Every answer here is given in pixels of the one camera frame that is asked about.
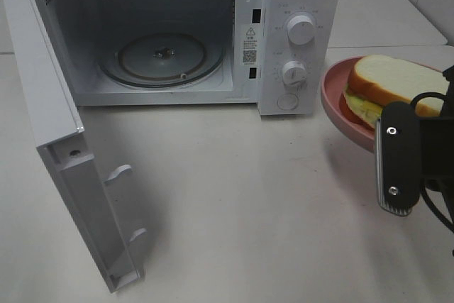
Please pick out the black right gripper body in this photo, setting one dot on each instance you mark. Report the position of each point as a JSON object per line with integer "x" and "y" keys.
{"x": 437, "y": 140}

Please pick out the sandwich with lettuce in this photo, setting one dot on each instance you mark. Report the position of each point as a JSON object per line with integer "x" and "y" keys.
{"x": 378, "y": 80}

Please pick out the pink round plate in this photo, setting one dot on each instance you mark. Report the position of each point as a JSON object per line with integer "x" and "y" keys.
{"x": 332, "y": 87}

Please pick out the round door release button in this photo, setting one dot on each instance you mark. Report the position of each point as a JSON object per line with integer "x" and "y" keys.
{"x": 288, "y": 102}

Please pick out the white timer knob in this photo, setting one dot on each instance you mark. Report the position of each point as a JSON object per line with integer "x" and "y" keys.
{"x": 294, "y": 74}

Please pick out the white microwave door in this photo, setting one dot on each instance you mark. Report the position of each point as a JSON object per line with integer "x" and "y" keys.
{"x": 61, "y": 143}

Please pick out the upper white power knob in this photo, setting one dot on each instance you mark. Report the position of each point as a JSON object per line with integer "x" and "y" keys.
{"x": 300, "y": 29}

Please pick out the white microwave oven body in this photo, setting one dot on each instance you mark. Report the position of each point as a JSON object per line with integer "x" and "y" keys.
{"x": 90, "y": 29}

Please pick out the white warning label sticker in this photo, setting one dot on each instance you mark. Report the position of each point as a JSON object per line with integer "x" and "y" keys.
{"x": 249, "y": 44}

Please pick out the glass microwave turntable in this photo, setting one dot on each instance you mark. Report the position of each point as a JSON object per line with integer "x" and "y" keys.
{"x": 162, "y": 60}

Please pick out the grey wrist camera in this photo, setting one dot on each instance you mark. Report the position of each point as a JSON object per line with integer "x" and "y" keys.
{"x": 397, "y": 159}

